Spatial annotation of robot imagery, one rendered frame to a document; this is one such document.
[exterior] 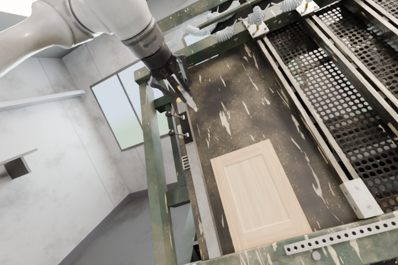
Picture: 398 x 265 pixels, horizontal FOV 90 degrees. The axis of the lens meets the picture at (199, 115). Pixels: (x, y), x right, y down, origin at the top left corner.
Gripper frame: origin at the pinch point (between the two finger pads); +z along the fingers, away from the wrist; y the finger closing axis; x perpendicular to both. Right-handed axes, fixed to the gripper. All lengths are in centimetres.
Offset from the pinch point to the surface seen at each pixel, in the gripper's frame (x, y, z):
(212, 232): -16, -29, 51
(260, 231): -28, -14, 55
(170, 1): 257, 114, 63
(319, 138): -23, 32, 47
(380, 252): -58, 11, 55
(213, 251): -21, -33, 52
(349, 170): -38, 27, 49
